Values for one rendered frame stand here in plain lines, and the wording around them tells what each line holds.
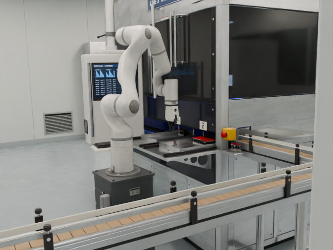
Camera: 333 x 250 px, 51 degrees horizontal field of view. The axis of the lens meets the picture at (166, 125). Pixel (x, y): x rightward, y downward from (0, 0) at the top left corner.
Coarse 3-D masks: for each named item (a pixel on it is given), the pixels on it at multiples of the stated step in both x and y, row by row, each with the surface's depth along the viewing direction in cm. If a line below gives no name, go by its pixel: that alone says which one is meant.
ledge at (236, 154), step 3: (225, 150) 227; (228, 150) 227; (222, 153) 226; (225, 153) 224; (228, 153) 221; (231, 153) 219; (234, 153) 219; (237, 153) 219; (240, 153) 219; (243, 153) 220; (246, 153) 221; (231, 156) 219; (234, 156) 217; (237, 156) 218
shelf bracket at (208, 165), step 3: (198, 156) 233; (207, 156) 237; (210, 156) 238; (180, 159) 226; (183, 159) 228; (189, 159) 230; (210, 159) 238; (183, 162) 228; (186, 162) 229; (189, 162) 230; (195, 162) 233; (207, 162) 238; (210, 162) 239; (195, 165) 233; (198, 165) 234; (201, 165) 236; (204, 165) 237; (207, 165) 238; (210, 165) 239; (207, 168) 238; (210, 168) 239
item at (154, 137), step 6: (162, 132) 281; (168, 132) 284; (174, 132) 287; (144, 138) 266; (150, 138) 257; (156, 138) 271; (162, 138) 271; (168, 138) 254; (174, 138) 257; (180, 138) 259
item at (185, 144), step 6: (186, 138) 252; (192, 138) 255; (162, 144) 238; (168, 144) 245; (180, 144) 248; (186, 144) 247; (192, 144) 247; (210, 144) 231; (174, 150) 224; (180, 150) 220
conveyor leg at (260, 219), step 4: (256, 160) 218; (260, 164) 218; (260, 168) 219; (260, 172) 219; (260, 216) 223; (264, 216) 225; (256, 220) 227; (260, 220) 224; (264, 220) 225; (256, 224) 227; (260, 224) 224; (256, 228) 227; (260, 228) 225; (256, 232) 227; (260, 232) 225; (256, 236) 228; (260, 236) 225; (256, 240) 228; (260, 240) 226; (256, 244) 228; (260, 244) 226; (256, 248) 228; (260, 248) 227
